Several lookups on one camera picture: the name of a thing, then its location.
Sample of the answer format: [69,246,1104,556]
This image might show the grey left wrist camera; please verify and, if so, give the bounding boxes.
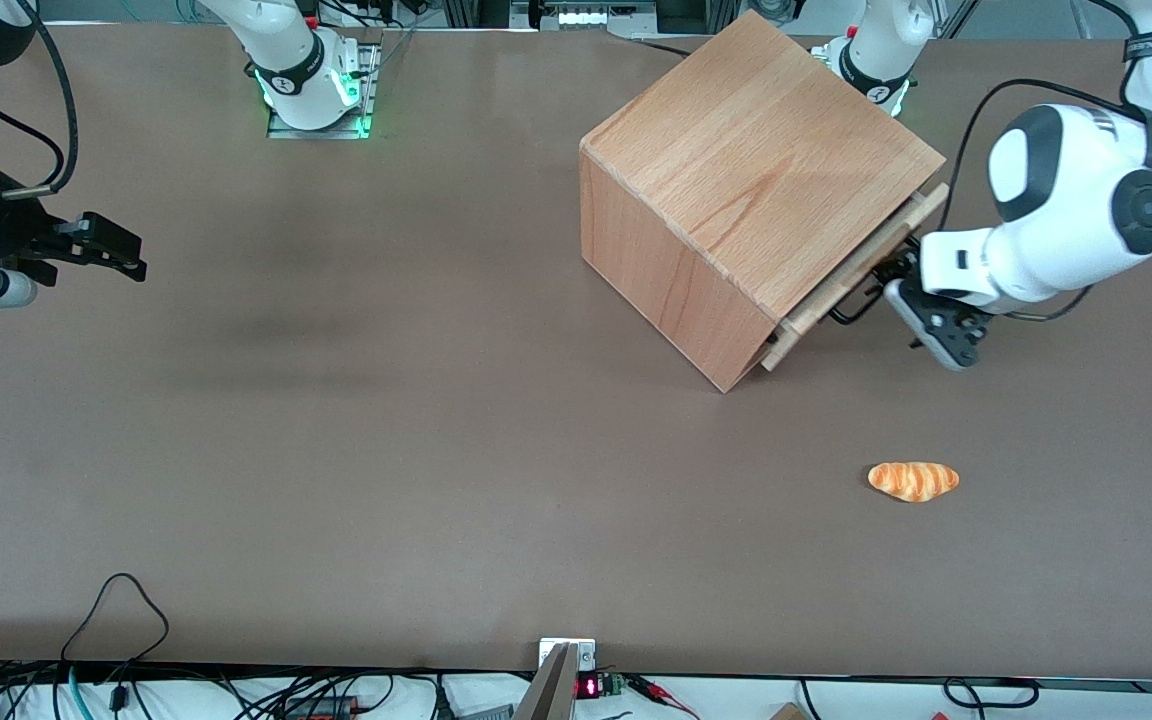
[883,278,994,372]

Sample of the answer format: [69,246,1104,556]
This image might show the red and black clip leads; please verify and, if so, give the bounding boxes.
[624,674,702,719]

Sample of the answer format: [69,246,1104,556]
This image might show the orange and black device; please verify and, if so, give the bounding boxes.
[284,694,369,720]

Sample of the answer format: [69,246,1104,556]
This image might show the wooden drawer with black handle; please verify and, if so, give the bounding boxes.
[758,183,951,373]

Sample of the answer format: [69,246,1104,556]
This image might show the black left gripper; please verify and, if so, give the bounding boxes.
[841,249,927,323]

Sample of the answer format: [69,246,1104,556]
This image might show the light wooden drawer cabinet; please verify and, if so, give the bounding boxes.
[579,10,947,394]

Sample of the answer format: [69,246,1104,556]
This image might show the black coiled edge cable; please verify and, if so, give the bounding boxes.
[942,677,1041,710]

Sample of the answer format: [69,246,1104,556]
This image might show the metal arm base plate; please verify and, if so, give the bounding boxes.
[266,33,383,140]

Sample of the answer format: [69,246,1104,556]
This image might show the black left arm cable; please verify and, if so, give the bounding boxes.
[939,77,1152,234]

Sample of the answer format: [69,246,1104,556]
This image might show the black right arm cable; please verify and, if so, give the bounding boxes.
[0,0,80,197]

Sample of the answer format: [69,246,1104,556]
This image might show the grey metal camera mount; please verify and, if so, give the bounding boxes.
[513,637,598,720]

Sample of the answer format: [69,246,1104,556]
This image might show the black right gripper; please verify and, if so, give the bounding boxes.
[0,168,149,288]

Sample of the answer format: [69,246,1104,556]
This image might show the black looped table cable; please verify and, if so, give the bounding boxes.
[60,572,171,669]

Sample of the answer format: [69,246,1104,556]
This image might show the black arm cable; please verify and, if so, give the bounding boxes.
[0,0,80,197]
[939,77,1152,234]

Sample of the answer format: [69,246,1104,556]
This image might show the orange striped toy bread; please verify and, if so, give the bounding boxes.
[867,461,961,503]

